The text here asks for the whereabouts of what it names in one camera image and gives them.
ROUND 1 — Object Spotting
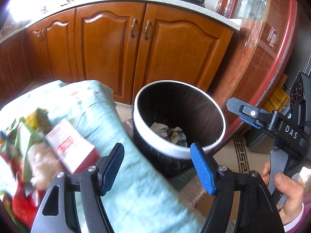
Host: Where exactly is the white and red box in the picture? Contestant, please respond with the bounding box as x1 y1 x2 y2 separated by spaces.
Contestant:
46 119 100 174

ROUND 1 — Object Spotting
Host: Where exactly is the wooden cabinet door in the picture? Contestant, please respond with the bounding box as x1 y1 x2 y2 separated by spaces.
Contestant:
25 8 80 83
0 29 33 97
132 3 234 105
75 2 147 105

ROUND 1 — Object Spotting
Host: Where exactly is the patterned floor mat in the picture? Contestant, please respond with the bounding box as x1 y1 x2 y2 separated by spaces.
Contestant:
233 135 251 176

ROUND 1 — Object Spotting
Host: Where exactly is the wooden door with glass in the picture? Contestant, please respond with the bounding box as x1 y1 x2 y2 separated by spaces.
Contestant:
214 0 300 139

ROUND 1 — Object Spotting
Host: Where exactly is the green juice pouch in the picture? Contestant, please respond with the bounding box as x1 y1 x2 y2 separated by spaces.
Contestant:
0 116 46 187

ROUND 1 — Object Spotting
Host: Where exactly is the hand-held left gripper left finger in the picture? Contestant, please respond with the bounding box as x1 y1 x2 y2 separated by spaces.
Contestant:
30 143 125 233

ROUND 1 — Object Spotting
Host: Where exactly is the person's right hand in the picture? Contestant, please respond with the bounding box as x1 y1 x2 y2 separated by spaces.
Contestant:
262 161 305 225

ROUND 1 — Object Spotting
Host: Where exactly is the crumpled grey paper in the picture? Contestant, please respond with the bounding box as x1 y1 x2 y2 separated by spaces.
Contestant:
166 126 188 147
149 123 169 139

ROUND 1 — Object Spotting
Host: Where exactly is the red snack wrapper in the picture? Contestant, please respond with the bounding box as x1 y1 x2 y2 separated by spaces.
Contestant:
11 182 40 226

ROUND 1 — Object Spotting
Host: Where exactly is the beige crumpled wrapper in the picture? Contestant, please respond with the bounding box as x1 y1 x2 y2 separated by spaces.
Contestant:
28 144 62 191

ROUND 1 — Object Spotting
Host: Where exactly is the light blue floral cloth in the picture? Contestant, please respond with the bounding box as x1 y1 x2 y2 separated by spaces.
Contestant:
0 80 207 233

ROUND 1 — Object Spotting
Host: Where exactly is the person's right forearm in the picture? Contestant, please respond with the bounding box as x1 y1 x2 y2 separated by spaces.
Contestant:
282 204 311 233

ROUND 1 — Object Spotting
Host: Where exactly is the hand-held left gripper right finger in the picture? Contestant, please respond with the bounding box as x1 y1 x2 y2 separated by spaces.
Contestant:
190 142 285 233

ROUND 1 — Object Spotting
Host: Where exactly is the black bin with white rim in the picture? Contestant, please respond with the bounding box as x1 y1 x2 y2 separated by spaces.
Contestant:
131 80 227 178

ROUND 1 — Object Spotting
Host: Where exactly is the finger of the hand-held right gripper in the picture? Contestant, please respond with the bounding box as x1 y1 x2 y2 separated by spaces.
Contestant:
239 117 275 137
226 97 273 127

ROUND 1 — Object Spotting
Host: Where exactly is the yellow plastic item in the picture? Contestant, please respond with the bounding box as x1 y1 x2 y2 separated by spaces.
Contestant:
262 74 291 114

